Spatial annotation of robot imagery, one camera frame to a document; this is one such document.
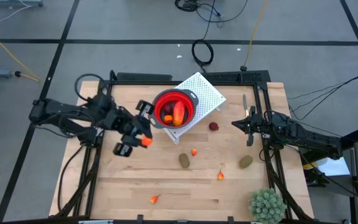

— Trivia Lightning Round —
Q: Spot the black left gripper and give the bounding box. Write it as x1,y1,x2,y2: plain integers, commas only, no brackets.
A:
112,100,155,158

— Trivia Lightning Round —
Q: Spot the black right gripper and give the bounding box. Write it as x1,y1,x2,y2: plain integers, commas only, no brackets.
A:
231,106,270,147

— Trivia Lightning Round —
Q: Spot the brown-green toy kiwi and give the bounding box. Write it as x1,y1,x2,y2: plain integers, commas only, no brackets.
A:
178,152,191,169
239,154,254,170

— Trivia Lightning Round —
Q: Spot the red collapsible colander bowl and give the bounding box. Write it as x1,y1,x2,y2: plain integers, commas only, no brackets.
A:
149,88,200,130

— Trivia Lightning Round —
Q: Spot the red-yellow toy mango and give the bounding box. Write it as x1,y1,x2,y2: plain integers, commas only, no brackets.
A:
172,101,186,127

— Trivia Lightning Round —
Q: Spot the black perforated panel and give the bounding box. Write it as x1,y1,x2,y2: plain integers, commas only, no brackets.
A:
203,70,272,85

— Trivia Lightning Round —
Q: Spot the white perforated riser shelf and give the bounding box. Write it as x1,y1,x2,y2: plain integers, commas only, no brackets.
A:
163,72,227,146

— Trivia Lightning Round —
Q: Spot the green artificial plant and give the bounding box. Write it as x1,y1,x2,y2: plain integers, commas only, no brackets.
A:
249,188,288,224

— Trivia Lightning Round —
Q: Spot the black floor stand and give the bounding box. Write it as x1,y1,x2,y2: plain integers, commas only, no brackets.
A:
303,169,329,187

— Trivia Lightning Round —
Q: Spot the white screen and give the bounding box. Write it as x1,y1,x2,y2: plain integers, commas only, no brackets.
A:
317,156,351,177

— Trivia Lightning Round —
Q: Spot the black diagonal bar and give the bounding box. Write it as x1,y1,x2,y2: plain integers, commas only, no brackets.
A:
340,127,358,147

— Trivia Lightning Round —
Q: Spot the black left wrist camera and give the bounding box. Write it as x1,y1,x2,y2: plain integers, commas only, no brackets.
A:
121,116,136,133

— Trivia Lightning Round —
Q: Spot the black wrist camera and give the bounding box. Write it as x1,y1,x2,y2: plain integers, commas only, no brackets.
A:
121,116,136,133
255,117,269,133

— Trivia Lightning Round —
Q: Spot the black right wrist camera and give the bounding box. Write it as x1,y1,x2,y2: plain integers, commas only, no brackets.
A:
255,117,269,133

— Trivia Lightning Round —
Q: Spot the knife with cream handle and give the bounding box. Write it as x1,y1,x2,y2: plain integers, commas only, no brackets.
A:
242,94,250,118

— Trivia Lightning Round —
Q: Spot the black aluminium table frame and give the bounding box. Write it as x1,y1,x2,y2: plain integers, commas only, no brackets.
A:
48,70,316,224

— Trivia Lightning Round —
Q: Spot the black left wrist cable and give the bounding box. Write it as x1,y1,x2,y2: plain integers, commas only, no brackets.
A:
74,73,108,103

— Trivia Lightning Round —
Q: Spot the black coiled floor cable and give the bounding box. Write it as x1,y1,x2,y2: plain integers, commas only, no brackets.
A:
191,9,217,73

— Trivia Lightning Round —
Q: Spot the yellow hanging cable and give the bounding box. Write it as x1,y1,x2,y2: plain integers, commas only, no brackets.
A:
240,0,269,72

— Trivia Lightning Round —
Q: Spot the black floor cable bundle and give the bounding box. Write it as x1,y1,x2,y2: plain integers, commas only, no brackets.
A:
174,0,249,28

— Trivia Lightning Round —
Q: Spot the yellow floor cable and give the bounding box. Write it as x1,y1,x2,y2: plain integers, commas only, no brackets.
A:
0,24,40,83

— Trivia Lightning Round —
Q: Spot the white floor cable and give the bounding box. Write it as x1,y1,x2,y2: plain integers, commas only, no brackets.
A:
0,4,32,30

